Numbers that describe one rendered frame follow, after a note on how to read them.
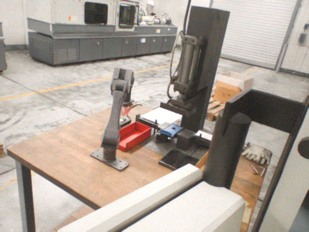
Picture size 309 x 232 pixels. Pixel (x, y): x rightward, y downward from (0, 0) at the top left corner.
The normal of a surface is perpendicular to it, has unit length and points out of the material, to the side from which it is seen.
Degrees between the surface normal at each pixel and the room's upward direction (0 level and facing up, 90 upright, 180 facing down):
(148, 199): 38
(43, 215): 0
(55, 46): 90
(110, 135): 54
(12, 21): 90
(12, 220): 0
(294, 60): 90
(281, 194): 90
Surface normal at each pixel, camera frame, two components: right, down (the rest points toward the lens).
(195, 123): -0.51, 0.29
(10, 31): 0.81, 0.33
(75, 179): 0.13, -0.91
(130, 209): 0.52, -0.48
